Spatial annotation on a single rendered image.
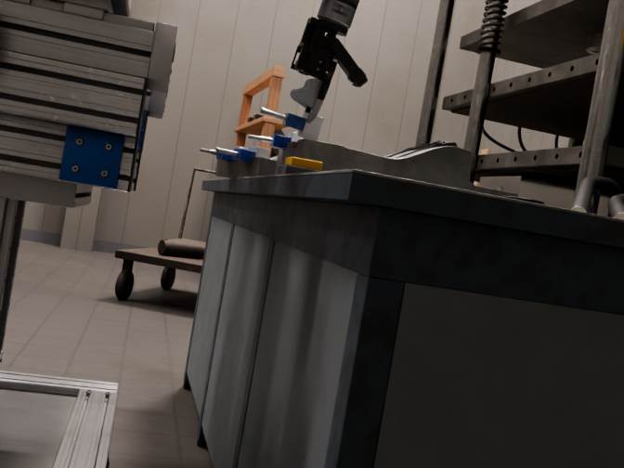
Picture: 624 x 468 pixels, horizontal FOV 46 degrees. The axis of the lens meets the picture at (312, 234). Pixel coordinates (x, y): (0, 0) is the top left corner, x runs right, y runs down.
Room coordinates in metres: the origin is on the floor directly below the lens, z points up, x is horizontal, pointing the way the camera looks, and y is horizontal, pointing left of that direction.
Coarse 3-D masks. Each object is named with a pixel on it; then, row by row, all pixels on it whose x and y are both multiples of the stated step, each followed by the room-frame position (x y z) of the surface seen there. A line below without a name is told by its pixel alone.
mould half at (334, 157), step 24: (288, 144) 1.66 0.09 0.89; (312, 144) 1.52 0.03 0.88; (336, 168) 1.53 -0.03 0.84; (360, 168) 1.54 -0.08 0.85; (384, 168) 1.56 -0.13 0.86; (408, 168) 1.57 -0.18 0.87; (432, 168) 1.58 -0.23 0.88; (456, 168) 1.59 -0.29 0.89; (480, 192) 1.61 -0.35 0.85; (504, 192) 1.63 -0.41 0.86
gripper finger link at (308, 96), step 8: (312, 80) 1.55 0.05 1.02; (304, 88) 1.54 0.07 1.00; (312, 88) 1.55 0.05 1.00; (296, 96) 1.54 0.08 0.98; (304, 96) 1.54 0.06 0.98; (312, 96) 1.55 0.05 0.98; (312, 104) 1.55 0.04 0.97; (320, 104) 1.55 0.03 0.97; (312, 112) 1.55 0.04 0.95; (312, 120) 1.56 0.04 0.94
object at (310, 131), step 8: (264, 112) 1.57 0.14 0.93; (272, 112) 1.57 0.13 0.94; (288, 112) 1.58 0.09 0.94; (288, 120) 1.56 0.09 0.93; (296, 120) 1.57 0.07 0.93; (304, 120) 1.57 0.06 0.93; (320, 120) 1.57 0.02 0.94; (296, 128) 1.57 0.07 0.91; (304, 128) 1.57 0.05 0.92; (312, 128) 1.57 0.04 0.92; (320, 128) 1.58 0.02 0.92; (304, 136) 1.57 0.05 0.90; (312, 136) 1.58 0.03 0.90
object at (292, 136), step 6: (294, 132) 1.68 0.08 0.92; (252, 138) 1.68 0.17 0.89; (258, 138) 1.68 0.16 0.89; (264, 138) 1.68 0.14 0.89; (270, 138) 1.68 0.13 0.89; (276, 138) 1.67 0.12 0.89; (282, 138) 1.67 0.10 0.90; (288, 138) 1.68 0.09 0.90; (294, 138) 1.68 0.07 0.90; (300, 138) 1.68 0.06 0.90; (270, 144) 1.70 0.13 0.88; (276, 144) 1.67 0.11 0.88; (282, 144) 1.67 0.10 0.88
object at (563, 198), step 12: (480, 180) 2.49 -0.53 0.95; (492, 180) 2.40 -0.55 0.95; (504, 180) 2.32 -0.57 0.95; (516, 180) 2.25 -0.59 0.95; (528, 180) 2.24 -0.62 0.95; (540, 180) 2.25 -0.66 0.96; (516, 192) 2.24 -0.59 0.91; (528, 192) 2.24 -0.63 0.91; (540, 192) 2.25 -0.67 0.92; (552, 192) 2.26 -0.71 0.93; (564, 192) 2.27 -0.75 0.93; (552, 204) 2.26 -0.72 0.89; (564, 204) 2.27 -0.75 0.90; (600, 204) 2.30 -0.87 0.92
